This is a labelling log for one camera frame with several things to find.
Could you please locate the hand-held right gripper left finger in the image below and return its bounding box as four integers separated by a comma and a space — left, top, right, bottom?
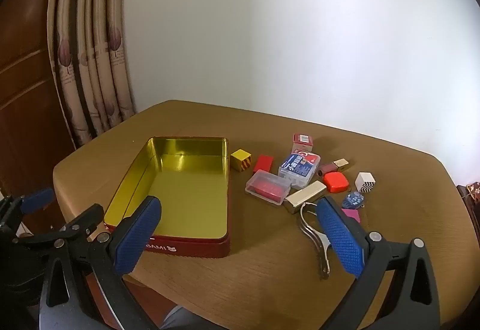
39, 196, 163, 330

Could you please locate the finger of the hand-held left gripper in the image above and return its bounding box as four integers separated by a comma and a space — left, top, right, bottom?
0, 187, 56, 232
13, 203, 105, 246

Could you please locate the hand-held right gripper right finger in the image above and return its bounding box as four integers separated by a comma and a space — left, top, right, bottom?
317, 196, 441, 330

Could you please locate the silver metal clip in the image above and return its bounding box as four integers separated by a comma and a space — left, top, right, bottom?
298, 202, 331, 280

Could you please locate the blue patterned keychain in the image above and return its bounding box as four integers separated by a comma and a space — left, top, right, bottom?
340, 192, 365, 210

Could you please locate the shiny silver rectangular bar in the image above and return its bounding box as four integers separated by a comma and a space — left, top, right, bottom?
283, 180, 328, 216

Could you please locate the orange-red square case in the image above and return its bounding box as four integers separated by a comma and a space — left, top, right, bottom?
323, 172, 350, 193

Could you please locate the white cube with zigzag side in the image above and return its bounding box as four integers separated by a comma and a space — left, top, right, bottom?
355, 172, 377, 193

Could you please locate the red tin box gold inside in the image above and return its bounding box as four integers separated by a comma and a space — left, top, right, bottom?
103, 136, 231, 259

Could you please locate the pink rectangular block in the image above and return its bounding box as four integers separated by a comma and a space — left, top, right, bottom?
317, 158, 350, 179

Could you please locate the clear box with blue label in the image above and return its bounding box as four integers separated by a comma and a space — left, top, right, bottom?
278, 151, 322, 190

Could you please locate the clear box with red contents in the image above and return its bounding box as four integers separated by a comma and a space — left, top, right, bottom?
245, 170, 292, 206

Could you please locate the red rectangular block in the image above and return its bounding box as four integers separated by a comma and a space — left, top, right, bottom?
253, 155, 274, 175

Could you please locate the yellow cube with striped side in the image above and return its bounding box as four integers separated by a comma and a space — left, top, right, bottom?
230, 149, 251, 171

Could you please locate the tan tablecloth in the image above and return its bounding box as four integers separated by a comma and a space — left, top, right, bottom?
52, 100, 477, 330

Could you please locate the person's leg in grey trousers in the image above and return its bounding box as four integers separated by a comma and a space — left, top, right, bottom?
159, 304, 212, 330

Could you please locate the brown wooden door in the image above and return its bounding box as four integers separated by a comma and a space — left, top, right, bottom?
0, 0, 81, 237

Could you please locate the brown patterned object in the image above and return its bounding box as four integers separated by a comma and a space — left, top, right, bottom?
455, 182, 480, 220

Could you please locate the beige floral curtain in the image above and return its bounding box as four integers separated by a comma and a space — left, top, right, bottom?
47, 0, 137, 148

